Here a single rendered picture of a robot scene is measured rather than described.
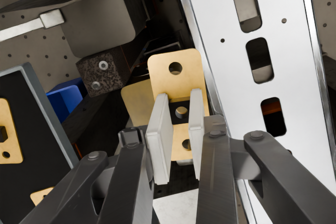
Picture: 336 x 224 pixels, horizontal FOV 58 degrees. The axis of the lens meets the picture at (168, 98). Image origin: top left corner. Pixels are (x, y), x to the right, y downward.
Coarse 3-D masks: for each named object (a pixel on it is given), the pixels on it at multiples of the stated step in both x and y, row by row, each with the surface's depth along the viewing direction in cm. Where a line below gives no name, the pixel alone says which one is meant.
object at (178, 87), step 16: (192, 48) 21; (160, 64) 21; (192, 64) 21; (160, 80) 22; (176, 80) 22; (192, 80) 22; (176, 96) 22; (176, 112) 22; (208, 112) 22; (176, 128) 23; (176, 144) 23
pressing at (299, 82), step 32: (192, 0) 45; (224, 0) 45; (256, 0) 44; (288, 0) 44; (192, 32) 46; (224, 32) 46; (256, 32) 46; (288, 32) 46; (224, 64) 48; (288, 64) 47; (320, 64) 48; (224, 96) 50; (256, 96) 50; (288, 96) 49; (320, 96) 49; (256, 128) 52; (288, 128) 51; (320, 128) 51; (320, 160) 53
